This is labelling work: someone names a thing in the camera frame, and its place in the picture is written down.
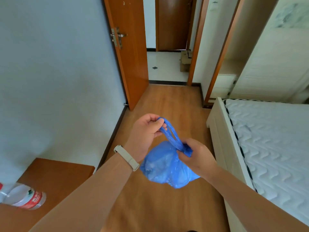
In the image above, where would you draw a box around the person's right hand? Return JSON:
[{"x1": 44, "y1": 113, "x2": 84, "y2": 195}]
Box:
[{"x1": 177, "y1": 138, "x2": 219, "y2": 180}]

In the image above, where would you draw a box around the person's left hand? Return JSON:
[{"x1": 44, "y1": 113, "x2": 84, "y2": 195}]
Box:
[{"x1": 124, "y1": 114, "x2": 168, "y2": 164}]

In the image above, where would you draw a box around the blue plastic bag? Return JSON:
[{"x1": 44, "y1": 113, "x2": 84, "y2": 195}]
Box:
[{"x1": 140, "y1": 117, "x2": 201, "y2": 189}]

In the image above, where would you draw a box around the person's left forearm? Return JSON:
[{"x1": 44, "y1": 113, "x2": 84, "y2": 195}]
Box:
[{"x1": 28, "y1": 152, "x2": 134, "y2": 232}]

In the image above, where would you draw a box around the person's right forearm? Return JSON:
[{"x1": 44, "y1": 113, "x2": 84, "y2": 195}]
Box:
[{"x1": 207, "y1": 166, "x2": 309, "y2": 232}]

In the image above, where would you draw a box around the beige wristband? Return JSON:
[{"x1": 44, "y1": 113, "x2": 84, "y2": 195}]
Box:
[{"x1": 114, "y1": 145, "x2": 140, "y2": 172}]

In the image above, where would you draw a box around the cardboard box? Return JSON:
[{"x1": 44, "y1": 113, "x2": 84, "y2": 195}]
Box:
[{"x1": 180, "y1": 50, "x2": 193, "y2": 72}]

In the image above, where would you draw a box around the white drawer cabinet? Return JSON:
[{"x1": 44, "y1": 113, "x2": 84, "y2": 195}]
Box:
[{"x1": 208, "y1": 74, "x2": 238, "y2": 103}]

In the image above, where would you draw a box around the open brown wooden door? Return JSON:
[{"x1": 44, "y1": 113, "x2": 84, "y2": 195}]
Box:
[{"x1": 102, "y1": 0, "x2": 150, "y2": 111}]

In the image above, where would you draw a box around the white quilted mattress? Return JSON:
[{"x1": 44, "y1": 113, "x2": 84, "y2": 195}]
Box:
[{"x1": 223, "y1": 99, "x2": 309, "y2": 227}]

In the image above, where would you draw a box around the closed brown wooden door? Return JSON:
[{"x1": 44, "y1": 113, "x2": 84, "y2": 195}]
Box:
[{"x1": 155, "y1": 0, "x2": 197, "y2": 52}]

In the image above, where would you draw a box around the brown wooden side table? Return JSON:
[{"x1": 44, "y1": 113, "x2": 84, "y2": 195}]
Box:
[{"x1": 0, "y1": 158, "x2": 95, "y2": 232}]

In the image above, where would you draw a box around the white wardrobe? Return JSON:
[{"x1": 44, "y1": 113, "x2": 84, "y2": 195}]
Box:
[{"x1": 229, "y1": 0, "x2": 309, "y2": 104}]

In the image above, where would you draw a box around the clear plastic water bottle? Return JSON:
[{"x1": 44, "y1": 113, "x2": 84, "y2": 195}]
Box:
[{"x1": 0, "y1": 183, "x2": 47, "y2": 211}]

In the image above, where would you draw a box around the white bed frame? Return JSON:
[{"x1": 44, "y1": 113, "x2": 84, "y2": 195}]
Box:
[{"x1": 206, "y1": 97, "x2": 256, "y2": 232}]

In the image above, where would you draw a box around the brown wooden door frame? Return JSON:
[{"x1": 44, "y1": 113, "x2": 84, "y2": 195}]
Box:
[{"x1": 187, "y1": 0, "x2": 211, "y2": 86}]

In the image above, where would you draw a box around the silver door handle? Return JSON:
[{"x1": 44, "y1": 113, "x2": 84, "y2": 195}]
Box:
[{"x1": 110, "y1": 27, "x2": 127, "y2": 50}]

